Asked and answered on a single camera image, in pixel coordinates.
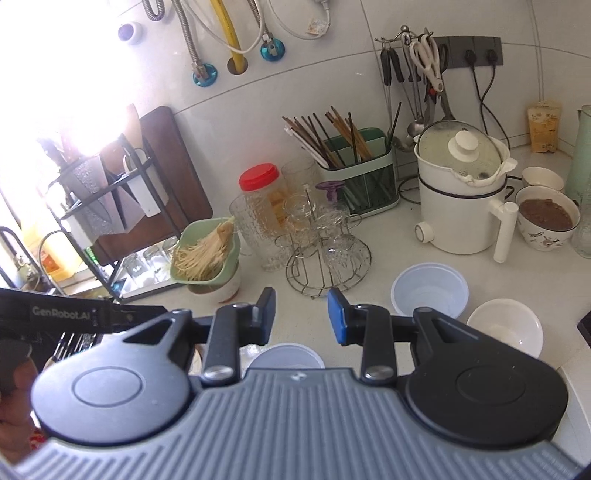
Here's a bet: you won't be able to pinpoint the blue pipe flange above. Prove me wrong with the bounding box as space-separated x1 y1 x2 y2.
191 65 219 87
259 39 284 62

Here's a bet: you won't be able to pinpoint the white electric pot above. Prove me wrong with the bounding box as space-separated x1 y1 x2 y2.
413 121 518 264

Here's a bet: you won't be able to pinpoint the metal hook rack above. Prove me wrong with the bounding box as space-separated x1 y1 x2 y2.
375 27 435 47

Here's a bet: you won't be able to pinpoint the white tray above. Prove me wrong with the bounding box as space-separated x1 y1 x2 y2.
111 235 185 298

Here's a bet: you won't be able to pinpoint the black power cable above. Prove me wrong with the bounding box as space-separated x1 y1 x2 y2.
464 48 513 148

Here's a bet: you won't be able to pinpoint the brown cutting board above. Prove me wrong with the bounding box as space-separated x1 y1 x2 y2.
92 106 214 264

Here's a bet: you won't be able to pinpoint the bundle of chopsticks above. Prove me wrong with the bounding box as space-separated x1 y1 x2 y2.
283 107 375 169

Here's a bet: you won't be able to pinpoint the green bowl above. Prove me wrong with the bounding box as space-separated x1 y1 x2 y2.
171 218 242 283

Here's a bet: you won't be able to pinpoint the white handled scissors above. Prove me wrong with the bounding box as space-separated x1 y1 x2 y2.
410 33 445 92

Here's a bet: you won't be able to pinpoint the red lid jar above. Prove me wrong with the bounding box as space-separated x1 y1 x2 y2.
239 164 283 241

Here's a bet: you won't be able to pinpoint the wire rack with glasses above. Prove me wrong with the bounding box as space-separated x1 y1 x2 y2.
274 185 372 298

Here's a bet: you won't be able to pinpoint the wooden spatula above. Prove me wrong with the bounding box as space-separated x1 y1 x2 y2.
121 104 144 153

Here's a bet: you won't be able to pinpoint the braided metal hose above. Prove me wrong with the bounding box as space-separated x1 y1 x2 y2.
247 0 273 43
143 0 208 70

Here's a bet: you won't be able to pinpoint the floral bowl with brown food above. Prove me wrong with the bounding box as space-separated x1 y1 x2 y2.
515 185 581 252

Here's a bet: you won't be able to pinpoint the black sink rack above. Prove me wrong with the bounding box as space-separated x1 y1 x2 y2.
51 331 100 363

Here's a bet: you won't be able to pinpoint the yellow packet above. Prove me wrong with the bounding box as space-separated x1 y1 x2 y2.
527 100 563 153

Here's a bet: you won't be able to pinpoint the clear plastic bowl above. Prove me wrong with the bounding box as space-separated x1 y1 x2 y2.
245 342 326 370
392 262 469 319

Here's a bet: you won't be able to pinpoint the black knife rack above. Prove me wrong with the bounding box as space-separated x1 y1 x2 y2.
39 138 185 278

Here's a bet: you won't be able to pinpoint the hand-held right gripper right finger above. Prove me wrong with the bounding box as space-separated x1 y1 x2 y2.
327 287 504 385

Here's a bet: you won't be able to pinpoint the person's left hand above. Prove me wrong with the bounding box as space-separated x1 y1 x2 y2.
0 355 38 428

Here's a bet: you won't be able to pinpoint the black power strip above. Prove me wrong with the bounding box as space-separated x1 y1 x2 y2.
431 36 504 70

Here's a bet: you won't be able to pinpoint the green chopstick holder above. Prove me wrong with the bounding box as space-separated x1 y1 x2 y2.
318 128 399 217

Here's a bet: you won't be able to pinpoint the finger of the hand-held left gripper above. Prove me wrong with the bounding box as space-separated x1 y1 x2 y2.
113 300 171 331

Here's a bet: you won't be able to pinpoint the small steel faucet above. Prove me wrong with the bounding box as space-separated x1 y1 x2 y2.
38 231 93 296

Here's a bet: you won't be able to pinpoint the small white bowl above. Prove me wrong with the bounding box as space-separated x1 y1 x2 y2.
466 298 544 358

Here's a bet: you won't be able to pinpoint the yellow pipe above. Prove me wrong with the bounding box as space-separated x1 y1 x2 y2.
210 0 250 75

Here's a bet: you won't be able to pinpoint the tall clear glass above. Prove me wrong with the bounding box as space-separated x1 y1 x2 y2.
571 194 591 259

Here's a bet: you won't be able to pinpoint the textured glass mug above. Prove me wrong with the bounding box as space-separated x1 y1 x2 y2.
230 194 262 257

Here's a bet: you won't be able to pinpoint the white cable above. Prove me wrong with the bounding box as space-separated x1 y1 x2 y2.
265 0 331 40

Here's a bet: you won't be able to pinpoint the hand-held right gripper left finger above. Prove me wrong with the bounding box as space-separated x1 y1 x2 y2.
121 287 276 387

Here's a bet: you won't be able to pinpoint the pale green pitcher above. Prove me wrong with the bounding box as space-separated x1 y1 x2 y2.
564 105 591 204

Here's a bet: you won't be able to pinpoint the dry noodles bundle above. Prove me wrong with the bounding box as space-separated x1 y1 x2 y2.
175 220 236 280

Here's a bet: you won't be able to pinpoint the white rice bowl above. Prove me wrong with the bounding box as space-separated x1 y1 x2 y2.
522 166 566 193

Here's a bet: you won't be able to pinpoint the white bowl with brown foot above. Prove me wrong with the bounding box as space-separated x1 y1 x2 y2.
187 263 242 303

